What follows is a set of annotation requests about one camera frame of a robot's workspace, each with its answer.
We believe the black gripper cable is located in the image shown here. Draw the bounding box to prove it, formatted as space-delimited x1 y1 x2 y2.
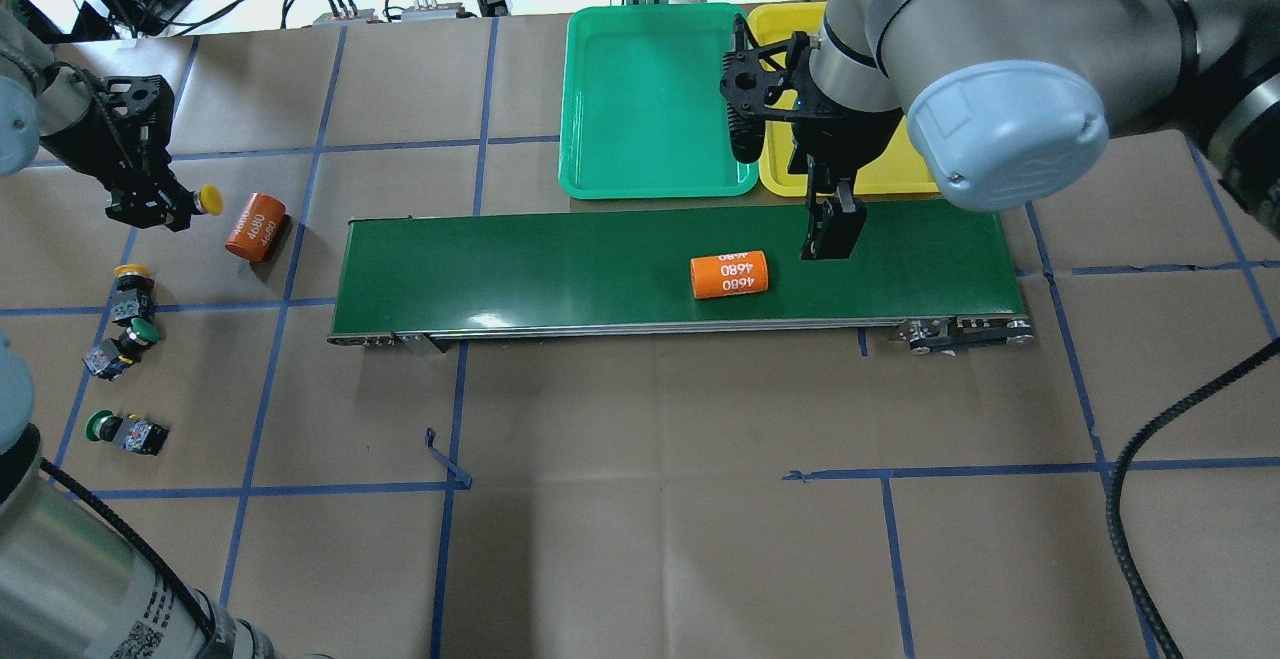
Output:
38 454 216 645
1030 0 1280 659

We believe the orange cylinder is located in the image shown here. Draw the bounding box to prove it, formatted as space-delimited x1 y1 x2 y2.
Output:
224 191 287 264
689 250 771 299

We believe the green mushroom push button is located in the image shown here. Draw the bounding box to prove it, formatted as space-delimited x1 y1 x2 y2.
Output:
83 319 161 381

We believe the green plastic tray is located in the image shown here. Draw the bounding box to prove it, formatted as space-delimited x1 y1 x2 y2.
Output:
558 3 758 202

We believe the yellow plastic tray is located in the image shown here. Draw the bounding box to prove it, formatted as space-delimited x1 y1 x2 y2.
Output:
748 1 943 200

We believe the yellow mushroom push button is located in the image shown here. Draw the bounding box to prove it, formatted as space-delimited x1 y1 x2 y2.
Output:
191 182 224 216

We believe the green push button small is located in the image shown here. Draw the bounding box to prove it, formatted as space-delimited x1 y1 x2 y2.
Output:
84 409 169 457

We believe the yellow push button upper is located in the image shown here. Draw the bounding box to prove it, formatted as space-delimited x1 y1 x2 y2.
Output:
108 264 155 328

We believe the green conveyor belt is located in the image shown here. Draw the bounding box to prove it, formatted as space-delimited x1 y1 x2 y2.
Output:
328 200 1034 353

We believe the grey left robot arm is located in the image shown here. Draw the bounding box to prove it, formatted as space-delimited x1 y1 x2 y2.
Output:
1 12 278 658

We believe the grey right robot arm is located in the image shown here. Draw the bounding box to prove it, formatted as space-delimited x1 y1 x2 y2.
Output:
719 0 1279 261

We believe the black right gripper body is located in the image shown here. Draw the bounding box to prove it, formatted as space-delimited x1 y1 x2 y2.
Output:
719 24 902 171

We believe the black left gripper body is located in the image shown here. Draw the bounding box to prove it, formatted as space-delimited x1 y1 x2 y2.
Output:
90 75 177 202

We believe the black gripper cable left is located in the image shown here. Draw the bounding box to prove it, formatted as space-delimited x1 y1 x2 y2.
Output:
38 454 216 645

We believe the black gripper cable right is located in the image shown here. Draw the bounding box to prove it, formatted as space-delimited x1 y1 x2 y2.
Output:
1030 0 1280 659

